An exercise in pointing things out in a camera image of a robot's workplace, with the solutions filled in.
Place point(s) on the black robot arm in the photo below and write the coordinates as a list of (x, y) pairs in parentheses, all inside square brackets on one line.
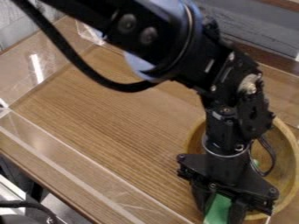
[(173, 45)]

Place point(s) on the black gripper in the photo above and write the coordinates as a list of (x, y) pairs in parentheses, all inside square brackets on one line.
[(229, 176)]

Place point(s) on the light wooden bowl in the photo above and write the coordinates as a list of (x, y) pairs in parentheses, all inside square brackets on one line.
[(284, 175)]

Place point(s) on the clear acrylic tray wall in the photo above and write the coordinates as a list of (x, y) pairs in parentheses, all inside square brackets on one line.
[(99, 147)]

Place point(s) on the green rectangular block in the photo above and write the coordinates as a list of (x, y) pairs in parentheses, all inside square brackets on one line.
[(217, 212)]

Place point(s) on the clear acrylic corner bracket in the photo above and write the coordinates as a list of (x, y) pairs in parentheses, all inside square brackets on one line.
[(89, 34)]

